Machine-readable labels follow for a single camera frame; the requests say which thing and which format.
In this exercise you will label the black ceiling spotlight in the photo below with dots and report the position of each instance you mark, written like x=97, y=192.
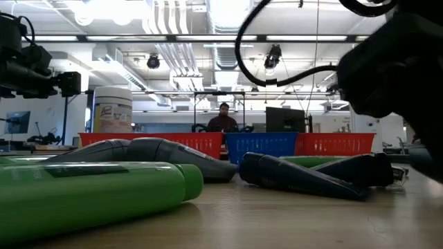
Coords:
x=153, y=62
x=272, y=57

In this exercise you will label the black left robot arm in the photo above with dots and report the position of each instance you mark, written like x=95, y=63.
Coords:
x=10, y=34

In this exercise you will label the person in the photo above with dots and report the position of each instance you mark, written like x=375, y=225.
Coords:
x=223, y=122

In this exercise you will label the black monitor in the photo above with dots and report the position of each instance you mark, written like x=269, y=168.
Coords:
x=284, y=121

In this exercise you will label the small monitor blue screen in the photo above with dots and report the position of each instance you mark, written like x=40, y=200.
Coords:
x=17, y=122

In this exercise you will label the background black robot arm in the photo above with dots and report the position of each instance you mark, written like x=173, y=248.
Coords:
x=246, y=129
x=43, y=139
x=199, y=128

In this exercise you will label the black stand frame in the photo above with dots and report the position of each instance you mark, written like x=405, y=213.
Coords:
x=65, y=121

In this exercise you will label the blue plastic basket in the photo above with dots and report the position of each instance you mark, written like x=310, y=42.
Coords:
x=263, y=143

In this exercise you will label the white wipes canister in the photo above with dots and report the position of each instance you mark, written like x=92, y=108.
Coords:
x=112, y=114

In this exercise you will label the black squeeze tube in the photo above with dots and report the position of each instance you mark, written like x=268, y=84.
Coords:
x=363, y=169

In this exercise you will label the grey handheld vacuum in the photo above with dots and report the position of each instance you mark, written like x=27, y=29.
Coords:
x=155, y=152

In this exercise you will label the white pillar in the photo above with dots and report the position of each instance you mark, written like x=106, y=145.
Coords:
x=367, y=128

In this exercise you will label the green plastic bottle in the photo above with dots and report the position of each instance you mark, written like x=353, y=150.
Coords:
x=86, y=197
x=304, y=160

